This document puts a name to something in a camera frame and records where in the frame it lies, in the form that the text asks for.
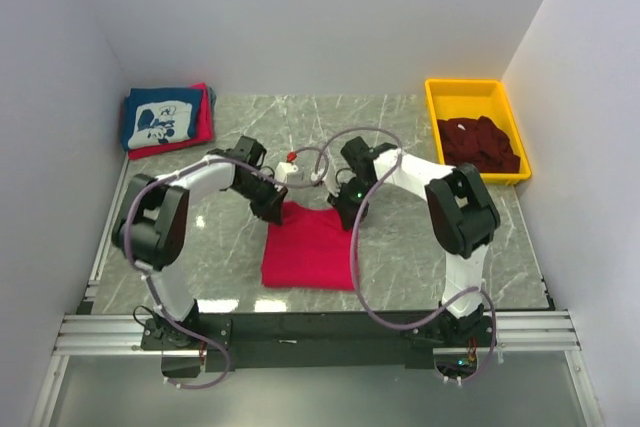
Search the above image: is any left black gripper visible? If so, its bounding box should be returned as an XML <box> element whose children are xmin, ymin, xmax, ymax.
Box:
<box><xmin>232</xmin><ymin>174</ymin><xmax>288</xmax><ymax>226</ymax></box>

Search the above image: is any yellow plastic bin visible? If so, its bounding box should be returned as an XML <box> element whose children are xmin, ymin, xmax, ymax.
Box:
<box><xmin>424</xmin><ymin>79</ymin><xmax>532</xmax><ymax>186</ymax></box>

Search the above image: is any aluminium rail frame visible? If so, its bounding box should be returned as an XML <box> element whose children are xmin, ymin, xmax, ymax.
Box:
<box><xmin>30</xmin><ymin>241</ymin><xmax>604</xmax><ymax>426</ymax></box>

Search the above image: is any folded red t-shirt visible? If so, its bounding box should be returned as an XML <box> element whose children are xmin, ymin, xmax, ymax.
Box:
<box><xmin>126</xmin><ymin>83</ymin><xmax>216</xmax><ymax>160</ymax></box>

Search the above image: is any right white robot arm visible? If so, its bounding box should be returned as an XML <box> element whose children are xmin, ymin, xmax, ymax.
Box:
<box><xmin>329</xmin><ymin>136</ymin><xmax>501</xmax><ymax>346</ymax></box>

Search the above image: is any bright red t-shirt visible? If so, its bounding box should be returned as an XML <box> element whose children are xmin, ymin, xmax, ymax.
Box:
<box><xmin>261</xmin><ymin>202</ymin><xmax>354</xmax><ymax>291</ymax></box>

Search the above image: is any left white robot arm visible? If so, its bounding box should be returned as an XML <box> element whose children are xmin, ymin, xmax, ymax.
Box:
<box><xmin>111</xmin><ymin>136</ymin><xmax>300</xmax><ymax>349</ymax></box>

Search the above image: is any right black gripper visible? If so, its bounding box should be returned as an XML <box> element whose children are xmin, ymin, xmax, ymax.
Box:
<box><xmin>329</xmin><ymin>177</ymin><xmax>381</xmax><ymax>231</ymax></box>

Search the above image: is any black base bar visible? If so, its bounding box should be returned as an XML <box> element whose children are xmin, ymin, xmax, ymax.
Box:
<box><xmin>140</xmin><ymin>312</ymin><xmax>496</xmax><ymax>378</ymax></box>

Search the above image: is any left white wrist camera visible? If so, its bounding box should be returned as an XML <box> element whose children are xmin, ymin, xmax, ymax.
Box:
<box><xmin>274</xmin><ymin>162</ymin><xmax>304</xmax><ymax>188</ymax></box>

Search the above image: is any dark maroon t-shirt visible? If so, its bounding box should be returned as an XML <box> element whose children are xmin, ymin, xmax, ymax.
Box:
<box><xmin>437</xmin><ymin>116</ymin><xmax>521</xmax><ymax>174</ymax></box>

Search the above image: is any folded blue printed t-shirt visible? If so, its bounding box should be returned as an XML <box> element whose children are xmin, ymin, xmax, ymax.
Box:
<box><xmin>120</xmin><ymin>87</ymin><xmax>202</xmax><ymax>151</ymax></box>

